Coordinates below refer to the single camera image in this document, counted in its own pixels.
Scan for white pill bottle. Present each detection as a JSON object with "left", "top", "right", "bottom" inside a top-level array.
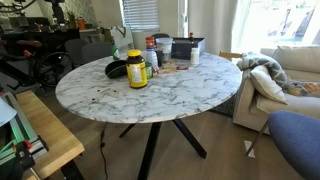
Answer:
[{"left": 190, "top": 47, "right": 200, "bottom": 66}]

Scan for blue chair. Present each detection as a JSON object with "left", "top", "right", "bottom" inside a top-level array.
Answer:
[{"left": 245, "top": 110, "right": 320, "bottom": 180}]

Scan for orange pot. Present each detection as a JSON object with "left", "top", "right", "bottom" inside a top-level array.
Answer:
[{"left": 76, "top": 16, "right": 87, "bottom": 31}]

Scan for black bicycle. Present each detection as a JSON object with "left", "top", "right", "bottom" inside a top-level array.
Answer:
[{"left": 0, "top": 36, "right": 75, "bottom": 90}]

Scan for dark blue box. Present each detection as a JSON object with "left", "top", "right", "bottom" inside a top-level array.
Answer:
[{"left": 171, "top": 37, "right": 206, "bottom": 61}]

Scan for white pillow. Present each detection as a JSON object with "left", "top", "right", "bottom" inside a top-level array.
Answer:
[{"left": 249, "top": 64, "right": 288, "bottom": 105}]

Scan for dark chair backrest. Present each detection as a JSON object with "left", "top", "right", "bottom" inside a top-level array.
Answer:
[{"left": 151, "top": 32, "right": 171, "bottom": 40}]

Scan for colourful cushion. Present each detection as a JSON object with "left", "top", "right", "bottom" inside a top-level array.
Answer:
[{"left": 287, "top": 80, "right": 320, "bottom": 98}]

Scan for clear bottle red cap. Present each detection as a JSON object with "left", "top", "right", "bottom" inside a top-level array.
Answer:
[{"left": 145, "top": 36, "right": 159, "bottom": 70}]

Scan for black floor cable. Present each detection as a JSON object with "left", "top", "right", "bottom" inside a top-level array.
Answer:
[{"left": 99, "top": 122, "right": 111, "bottom": 180}]

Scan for potted plant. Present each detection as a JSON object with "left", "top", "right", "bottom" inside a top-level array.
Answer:
[{"left": 64, "top": 9, "right": 78, "bottom": 30}]

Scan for green glass bottle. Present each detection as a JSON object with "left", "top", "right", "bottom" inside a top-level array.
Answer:
[{"left": 110, "top": 35, "right": 120, "bottom": 61}]

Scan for grey patterned blanket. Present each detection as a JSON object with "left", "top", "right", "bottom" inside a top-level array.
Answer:
[{"left": 236, "top": 51, "right": 292, "bottom": 90}]

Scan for white curtain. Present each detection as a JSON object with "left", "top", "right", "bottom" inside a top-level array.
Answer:
[{"left": 187, "top": 0, "right": 240, "bottom": 56}]

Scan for wooden bench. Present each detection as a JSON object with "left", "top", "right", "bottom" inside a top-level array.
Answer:
[{"left": 14, "top": 89, "right": 86, "bottom": 180}]

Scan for white paper scrap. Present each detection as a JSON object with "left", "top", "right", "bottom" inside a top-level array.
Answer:
[{"left": 243, "top": 139, "right": 257, "bottom": 159}]

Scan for black table legs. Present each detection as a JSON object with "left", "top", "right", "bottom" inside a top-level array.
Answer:
[{"left": 119, "top": 118, "right": 208, "bottom": 180}]

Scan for small green container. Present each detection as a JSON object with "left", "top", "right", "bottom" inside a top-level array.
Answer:
[{"left": 145, "top": 61, "right": 154, "bottom": 80}]

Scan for beige sofa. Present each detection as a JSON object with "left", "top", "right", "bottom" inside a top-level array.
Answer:
[{"left": 232, "top": 45, "right": 320, "bottom": 136}]

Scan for white window blinds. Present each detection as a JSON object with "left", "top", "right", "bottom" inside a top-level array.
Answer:
[{"left": 121, "top": 0, "right": 161, "bottom": 33}]

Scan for wooden chair backrest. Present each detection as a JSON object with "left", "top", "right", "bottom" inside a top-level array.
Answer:
[{"left": 218, "top": 50, "right": 244, "bottom": 63}]

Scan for wooden blocks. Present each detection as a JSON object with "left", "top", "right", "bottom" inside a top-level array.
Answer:
[{"left": 158, "top": 61, "right": 178, "bottom": 75}]

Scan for grey office chair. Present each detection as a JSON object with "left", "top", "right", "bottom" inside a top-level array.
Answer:
[
  {"left": 80, "top": 41, "right": 114, "bottom": 65},
  {"left": 64, "top": 38, "right": 90, "bottom": 68}
]

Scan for white tote bag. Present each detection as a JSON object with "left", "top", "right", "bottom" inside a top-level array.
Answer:
[{"left": 109, "top": 25, "right": 136, "bottom": 53}]

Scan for dark rug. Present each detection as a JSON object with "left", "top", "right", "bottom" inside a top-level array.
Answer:
[{"left": 209, "top": 93, "right": 238, "bottom": 118}]

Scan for black sideboard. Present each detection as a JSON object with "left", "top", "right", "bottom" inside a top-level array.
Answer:
[{"left": 0, "top": 28, "right": 81, "bottom": 52}]

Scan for green black clamp device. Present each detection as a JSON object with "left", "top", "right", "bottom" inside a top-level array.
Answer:
[{"left": 0, "top": 91, "right": 50, "bottom": 180}]

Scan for yellow jar black lid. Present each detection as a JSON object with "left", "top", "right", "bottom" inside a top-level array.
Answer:
[{"left": 125, "top": 49, "right": 148, "bottom": 89}]

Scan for clear plastic pitcher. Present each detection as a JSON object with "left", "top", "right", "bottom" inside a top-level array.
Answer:
[{"left": 155, "top": 37, "right": 174, "bottom": 63}]

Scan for black glasses pouch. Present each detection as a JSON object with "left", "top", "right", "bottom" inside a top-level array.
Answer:
[{"left": 104, "top": 59, "right": 128, "bottom": 80}]

